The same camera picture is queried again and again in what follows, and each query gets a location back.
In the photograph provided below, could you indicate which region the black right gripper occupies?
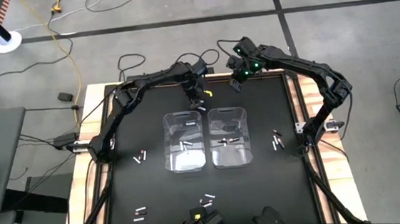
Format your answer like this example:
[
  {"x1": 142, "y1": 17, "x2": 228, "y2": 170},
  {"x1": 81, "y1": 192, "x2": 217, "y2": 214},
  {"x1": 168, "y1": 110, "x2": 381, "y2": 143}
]
[{"x1": 227, "y1": 61, "x2": 256, "y2": 93}]

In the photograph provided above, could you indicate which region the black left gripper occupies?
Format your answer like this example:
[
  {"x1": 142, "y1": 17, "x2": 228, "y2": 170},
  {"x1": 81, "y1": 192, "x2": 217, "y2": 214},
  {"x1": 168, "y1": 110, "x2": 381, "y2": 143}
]
[{"x1": 182, "y1": 74, "x2": 206, "y2": 111}]

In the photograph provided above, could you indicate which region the clear plastic bin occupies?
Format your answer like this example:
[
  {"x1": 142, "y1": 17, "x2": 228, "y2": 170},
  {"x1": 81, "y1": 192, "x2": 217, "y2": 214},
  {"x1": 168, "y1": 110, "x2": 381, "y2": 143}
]
[
  {"x1": 161, "y1": 109, "x2": 207, "y2": 175},
  {"x1": 206, "y1": 106, "x2": 255, "y2": 170}
]

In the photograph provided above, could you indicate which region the small black power adapter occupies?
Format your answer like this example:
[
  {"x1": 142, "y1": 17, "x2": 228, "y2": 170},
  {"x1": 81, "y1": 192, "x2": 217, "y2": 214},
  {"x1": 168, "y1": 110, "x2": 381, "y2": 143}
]
[{"x1": 57, "y1": 91, "x2": 75, "y2": 104}]

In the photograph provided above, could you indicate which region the black power supply box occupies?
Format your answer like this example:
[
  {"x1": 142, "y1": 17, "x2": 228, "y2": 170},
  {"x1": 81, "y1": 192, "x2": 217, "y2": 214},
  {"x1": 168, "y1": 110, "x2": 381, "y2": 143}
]
[{"x1": 51, "y1": 132, "x2": 79, "y2": 150}]

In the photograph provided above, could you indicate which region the black desk leg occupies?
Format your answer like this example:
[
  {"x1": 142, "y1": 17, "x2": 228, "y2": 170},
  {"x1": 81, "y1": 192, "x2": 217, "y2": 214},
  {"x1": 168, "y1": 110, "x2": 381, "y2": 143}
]
[{"x1": 0, "y1": 183, "x2": 69, "y2": 218}]

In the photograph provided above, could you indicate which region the grey desk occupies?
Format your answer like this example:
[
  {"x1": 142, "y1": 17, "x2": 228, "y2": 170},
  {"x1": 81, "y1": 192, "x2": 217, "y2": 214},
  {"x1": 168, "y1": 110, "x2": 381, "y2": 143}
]
[{"x1": 0, "y1": 106, "x2": 35, "y2": 218}]

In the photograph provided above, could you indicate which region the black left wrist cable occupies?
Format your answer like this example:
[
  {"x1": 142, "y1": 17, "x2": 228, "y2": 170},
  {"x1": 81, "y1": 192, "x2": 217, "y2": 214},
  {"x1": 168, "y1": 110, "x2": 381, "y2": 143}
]
[{"x1": 173, "y1": 48, "x2": 221, "y2": 71}]

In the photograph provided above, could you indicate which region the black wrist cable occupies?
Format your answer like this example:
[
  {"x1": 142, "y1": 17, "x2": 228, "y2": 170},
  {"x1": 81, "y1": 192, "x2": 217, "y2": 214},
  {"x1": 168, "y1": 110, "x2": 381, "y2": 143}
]
[
  {"x1": 173, "y1": 48, "x2": 221, "y2": 71},
  {"x1": 215, "y1": 37, "x2": 245, "y2": 60}
]

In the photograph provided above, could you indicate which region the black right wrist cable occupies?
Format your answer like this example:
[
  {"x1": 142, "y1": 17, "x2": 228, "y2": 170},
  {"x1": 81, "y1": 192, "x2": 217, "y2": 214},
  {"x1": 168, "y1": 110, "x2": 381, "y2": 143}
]
[{"x1": 215, "y1": 37, "x2": 245, "y2": 60}]

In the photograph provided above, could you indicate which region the black cable loop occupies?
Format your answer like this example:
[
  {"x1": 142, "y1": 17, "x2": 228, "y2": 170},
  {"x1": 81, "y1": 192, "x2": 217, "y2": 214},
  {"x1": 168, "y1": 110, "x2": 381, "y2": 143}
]
[{"x1": 116, "y1": 52, "x2": 148, "y2": 83}]

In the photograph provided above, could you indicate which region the black floor cable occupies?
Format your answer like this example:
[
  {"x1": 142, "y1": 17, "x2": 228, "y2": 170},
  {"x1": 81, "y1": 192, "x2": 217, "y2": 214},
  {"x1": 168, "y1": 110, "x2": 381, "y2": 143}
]
[{"x1": 0, "y1": 0, "x2": 149, "y2": 79}]

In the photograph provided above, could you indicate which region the yellow floor cable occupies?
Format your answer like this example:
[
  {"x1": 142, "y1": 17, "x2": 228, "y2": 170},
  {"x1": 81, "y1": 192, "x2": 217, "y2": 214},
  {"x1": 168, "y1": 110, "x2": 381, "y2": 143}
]
[{"x1": 19, "y1": 0, "x2": 86, "y2": 133}]

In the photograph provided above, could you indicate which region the white floor cable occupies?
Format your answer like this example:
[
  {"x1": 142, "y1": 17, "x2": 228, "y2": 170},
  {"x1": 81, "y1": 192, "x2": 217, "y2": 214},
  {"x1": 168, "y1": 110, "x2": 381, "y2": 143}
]
[{"x1": 7, "y1": 0, "x2": 107, "y2": 34}]

